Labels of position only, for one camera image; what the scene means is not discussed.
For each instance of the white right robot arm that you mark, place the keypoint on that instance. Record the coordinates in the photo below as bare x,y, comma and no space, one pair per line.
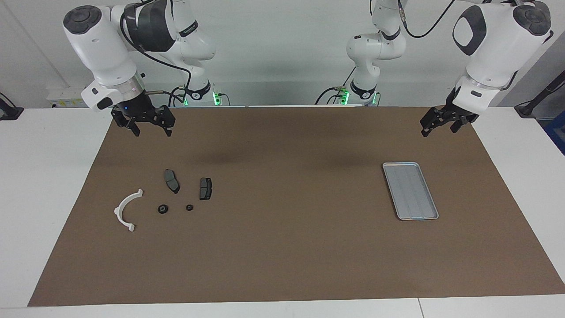
101,48

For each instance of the white curved plastic bracket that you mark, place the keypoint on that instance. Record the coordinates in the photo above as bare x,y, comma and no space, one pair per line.
117,211

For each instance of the black angled stand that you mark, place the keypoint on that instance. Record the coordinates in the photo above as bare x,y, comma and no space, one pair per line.
527,109

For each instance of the blue box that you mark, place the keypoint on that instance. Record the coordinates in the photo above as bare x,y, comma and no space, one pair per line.
557,132

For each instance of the brown table mat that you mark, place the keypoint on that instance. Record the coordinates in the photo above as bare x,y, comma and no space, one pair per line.
287,247

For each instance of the curved dark brake pad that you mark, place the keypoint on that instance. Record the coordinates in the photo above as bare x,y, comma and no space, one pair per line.
171,181

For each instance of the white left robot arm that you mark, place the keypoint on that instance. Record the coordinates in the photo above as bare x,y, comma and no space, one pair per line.
499,48

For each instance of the silver metal tray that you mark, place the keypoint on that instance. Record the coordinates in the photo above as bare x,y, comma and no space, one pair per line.
410,190

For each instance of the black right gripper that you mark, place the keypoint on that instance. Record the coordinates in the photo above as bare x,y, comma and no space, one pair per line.
141,115

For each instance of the black table clamp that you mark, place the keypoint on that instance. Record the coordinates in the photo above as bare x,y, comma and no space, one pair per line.
9,112

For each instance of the white power box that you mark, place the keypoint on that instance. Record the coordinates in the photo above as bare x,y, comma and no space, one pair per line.
64,97

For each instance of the rectangular dark brake pad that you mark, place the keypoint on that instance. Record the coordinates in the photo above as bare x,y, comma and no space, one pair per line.
205,189

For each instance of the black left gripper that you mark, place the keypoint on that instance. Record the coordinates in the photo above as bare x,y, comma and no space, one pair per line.
449,112

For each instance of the large black bearing gear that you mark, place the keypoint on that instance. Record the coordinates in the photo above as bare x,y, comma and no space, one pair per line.
163,209

